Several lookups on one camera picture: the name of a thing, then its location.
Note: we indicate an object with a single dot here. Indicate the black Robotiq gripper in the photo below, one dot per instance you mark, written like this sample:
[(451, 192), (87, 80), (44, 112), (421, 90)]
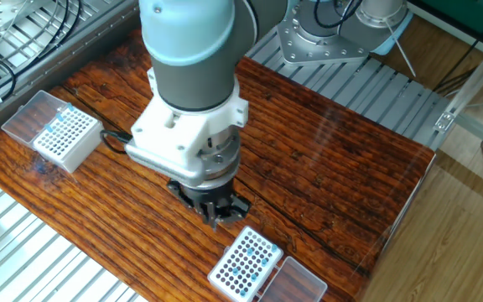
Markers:
[(208, 196)]

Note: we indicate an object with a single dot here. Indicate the blue pipette tip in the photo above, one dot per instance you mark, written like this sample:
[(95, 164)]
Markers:
[(235, 270), (273, 248), (60, 116), (253, 277), (250, 251), (264, 262), (70, 107), (242, 292), (48, 127), (214, 227)]

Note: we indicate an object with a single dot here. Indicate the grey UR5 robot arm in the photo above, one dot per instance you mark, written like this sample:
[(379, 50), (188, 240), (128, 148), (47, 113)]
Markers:
[(191, 42)]

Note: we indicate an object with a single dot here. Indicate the white pipette tip rack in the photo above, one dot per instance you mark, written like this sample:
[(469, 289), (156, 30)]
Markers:
[(230, 289), (78, 151)]

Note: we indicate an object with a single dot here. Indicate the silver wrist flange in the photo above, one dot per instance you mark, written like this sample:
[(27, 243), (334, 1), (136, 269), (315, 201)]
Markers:
[(220, 163)]

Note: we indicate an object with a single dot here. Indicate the clear plastic rack lid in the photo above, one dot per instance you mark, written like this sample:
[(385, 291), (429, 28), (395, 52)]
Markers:
[(296, 281), (19, 121)]

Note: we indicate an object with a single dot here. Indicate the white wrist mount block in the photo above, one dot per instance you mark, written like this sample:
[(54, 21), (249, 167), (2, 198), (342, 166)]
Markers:
[(170, 138)]

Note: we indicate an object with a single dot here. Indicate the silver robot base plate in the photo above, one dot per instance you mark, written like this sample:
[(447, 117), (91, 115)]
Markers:
[(321, 50)]

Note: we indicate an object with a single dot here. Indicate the aluminium frame post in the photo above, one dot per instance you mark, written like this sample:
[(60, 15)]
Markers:
[(476, 79)]

